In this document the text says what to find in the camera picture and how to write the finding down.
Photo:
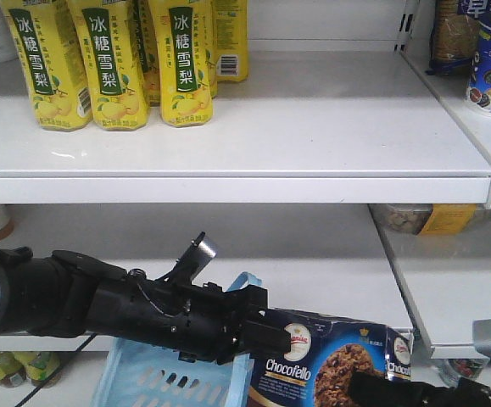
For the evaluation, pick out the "yellow pear drink bottle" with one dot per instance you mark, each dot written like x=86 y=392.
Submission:
x=106 y=32
x=50 y=56
x=185 y=95

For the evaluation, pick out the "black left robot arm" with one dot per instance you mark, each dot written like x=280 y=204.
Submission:
x=68 y=294

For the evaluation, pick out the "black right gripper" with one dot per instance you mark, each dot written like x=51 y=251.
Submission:
x=366 y=390

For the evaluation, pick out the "Chocofello cookie box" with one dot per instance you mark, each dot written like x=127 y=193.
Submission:
x=325 y=351

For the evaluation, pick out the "clear cookie tub yellow label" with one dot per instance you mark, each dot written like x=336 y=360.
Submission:
x=424 y=219

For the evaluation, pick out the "white store shelving unit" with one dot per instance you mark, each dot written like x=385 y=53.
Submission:
x=338 y=113

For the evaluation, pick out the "light blue plastic basket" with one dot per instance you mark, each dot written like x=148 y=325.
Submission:
x=138 y=374

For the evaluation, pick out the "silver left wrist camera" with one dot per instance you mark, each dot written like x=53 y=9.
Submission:
x=200 y=252

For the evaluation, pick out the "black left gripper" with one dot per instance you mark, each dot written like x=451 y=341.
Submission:
x=201 y=322

